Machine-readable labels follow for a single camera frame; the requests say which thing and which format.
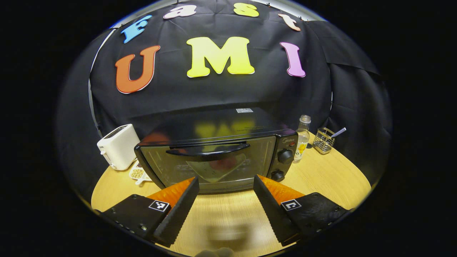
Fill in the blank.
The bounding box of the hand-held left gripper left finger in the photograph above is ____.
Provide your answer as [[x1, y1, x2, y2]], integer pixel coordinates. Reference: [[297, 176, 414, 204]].
[[102, 176, 200, 248]]

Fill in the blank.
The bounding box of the white divided plate with beans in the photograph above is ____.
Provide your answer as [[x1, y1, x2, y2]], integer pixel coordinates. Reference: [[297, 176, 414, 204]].
[[129, 161, 153, 185]]

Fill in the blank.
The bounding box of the white toaster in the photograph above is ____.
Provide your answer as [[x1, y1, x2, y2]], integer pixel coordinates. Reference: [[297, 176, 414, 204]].
[[97, 124, 141, 171]]

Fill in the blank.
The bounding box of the metal wire holder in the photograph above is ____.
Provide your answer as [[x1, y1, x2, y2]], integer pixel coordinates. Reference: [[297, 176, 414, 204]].
[[313, 127, 336, 155]]

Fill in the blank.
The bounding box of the black backdrop cloth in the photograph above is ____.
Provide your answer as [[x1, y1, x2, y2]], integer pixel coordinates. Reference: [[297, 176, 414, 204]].
[[57, 0, 393, 190]]

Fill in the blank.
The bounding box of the black electric oven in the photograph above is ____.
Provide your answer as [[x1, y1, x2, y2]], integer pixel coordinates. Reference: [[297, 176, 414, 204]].
[[134, 107, 299, 195]]

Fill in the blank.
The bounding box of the pink meat slice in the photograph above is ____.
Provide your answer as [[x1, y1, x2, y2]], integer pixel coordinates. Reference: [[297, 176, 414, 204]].
[[209, 159, 238, 172]]

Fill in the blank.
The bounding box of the clear glass bottle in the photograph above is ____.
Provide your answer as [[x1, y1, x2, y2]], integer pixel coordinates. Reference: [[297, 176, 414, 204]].
[[293, 115, 311, 164]]

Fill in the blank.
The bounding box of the white rectangular plate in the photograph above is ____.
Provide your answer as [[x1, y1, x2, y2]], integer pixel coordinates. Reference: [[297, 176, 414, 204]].
[[186, 153, 247, 183]]

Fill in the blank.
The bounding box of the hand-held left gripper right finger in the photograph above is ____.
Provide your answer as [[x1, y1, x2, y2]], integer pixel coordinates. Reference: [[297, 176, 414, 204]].
[[253, 174, 352, 247]]

